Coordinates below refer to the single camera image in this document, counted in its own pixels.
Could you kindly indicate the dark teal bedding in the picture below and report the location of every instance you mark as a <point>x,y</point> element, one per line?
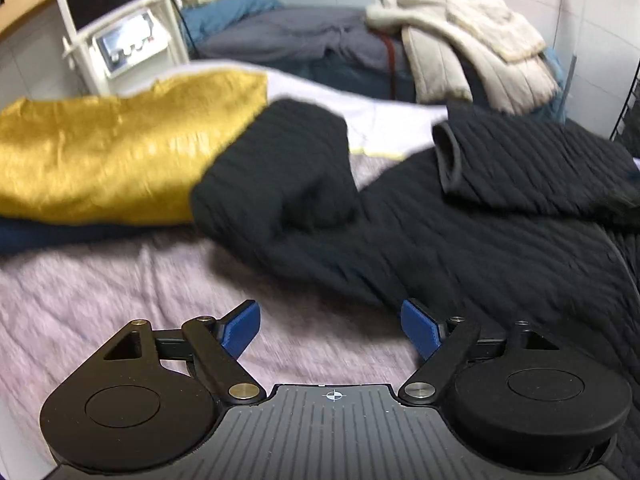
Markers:
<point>350,77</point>

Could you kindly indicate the white machine with screen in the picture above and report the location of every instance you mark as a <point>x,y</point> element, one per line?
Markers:
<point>120,25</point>

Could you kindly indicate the wooden shelf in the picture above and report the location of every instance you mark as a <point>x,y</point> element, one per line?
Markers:
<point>22,5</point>

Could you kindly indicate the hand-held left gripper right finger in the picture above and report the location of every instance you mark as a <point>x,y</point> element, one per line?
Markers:
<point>419,331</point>

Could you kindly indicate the cream quilted jacket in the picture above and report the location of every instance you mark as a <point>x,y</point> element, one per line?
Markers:
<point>465,45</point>

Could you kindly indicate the grey duvet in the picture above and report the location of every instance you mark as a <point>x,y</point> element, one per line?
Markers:
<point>290,35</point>

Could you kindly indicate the yellow satin pillow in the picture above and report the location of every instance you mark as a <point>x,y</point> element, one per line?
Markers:
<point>110,155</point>

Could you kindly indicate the white sheet with yellow trim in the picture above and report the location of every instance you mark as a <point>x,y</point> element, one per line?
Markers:
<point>380,125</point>

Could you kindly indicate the black quilted jacket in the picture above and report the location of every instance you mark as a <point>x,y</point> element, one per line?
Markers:
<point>450,240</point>

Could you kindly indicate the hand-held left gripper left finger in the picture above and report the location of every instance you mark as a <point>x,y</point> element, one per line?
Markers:
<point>244,329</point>

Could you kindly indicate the navy blue pillow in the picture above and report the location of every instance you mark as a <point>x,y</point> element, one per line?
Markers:
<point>60,237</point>

